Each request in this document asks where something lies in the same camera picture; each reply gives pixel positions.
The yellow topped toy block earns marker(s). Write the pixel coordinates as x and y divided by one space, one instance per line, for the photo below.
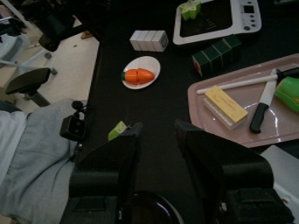
226 106

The bright green toy vegetable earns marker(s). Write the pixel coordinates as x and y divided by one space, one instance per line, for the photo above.
290 92

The black office chair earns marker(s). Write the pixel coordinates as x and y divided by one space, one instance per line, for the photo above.
29 80

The green toy starfruit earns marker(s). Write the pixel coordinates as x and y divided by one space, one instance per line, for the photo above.
190 9

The dark green sliced toy block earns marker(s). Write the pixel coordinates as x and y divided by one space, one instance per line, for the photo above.
216 55

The orange toy carrot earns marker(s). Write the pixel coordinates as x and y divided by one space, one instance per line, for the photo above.
137 76

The pink plastic tray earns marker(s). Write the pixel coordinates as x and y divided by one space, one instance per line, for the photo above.
238 96

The white sliced toy block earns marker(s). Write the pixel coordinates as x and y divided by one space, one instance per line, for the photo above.
147 40

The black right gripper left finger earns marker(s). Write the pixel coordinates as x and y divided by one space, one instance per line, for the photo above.
100 169

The white oval plate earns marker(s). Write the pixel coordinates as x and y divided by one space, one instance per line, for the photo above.
145 62

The person's leg grey trousers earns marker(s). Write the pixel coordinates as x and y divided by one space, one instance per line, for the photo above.
35 157

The small black camera device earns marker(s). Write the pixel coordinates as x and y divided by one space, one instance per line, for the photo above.
72 127

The white kitchen scale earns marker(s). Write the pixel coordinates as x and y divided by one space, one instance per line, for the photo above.
244 20

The small green starfruit slice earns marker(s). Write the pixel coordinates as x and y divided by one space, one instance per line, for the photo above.
116 130

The grey office chair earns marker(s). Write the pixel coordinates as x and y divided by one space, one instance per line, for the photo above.
9 43

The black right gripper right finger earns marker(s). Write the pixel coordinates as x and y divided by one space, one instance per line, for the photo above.
226 175

